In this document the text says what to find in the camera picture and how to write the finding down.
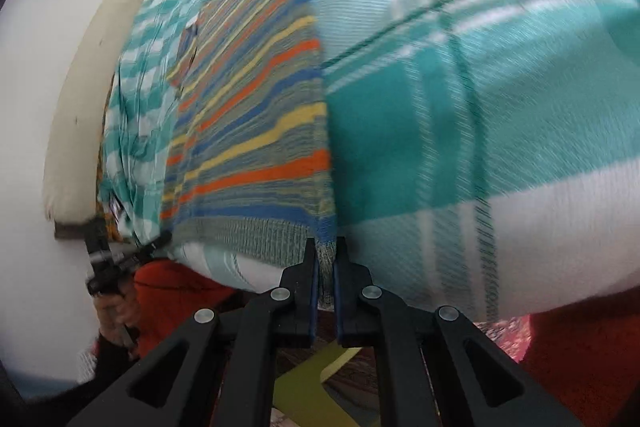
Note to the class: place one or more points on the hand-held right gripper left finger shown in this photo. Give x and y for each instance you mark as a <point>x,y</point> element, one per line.
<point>314,304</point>

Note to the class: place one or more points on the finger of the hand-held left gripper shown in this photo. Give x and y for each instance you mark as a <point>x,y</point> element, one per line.
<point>145,251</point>

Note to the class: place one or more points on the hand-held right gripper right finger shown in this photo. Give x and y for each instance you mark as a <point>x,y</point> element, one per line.
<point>337,307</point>

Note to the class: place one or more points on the multicolour striped small shirt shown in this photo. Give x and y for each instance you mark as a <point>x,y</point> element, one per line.
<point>250,132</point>

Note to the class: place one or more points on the person's left hand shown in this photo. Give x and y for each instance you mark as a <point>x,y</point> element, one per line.
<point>117,312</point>

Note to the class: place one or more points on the person's red clothing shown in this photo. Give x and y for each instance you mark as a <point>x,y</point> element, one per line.
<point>180,297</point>

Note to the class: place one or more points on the cream padded board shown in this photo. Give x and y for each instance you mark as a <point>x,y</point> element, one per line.
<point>85,107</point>

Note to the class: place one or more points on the pink patterned cloth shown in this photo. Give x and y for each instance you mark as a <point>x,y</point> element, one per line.
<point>505,337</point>

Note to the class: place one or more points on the teal white plaid bedsheet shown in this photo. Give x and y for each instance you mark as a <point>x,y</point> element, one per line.
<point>450,107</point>

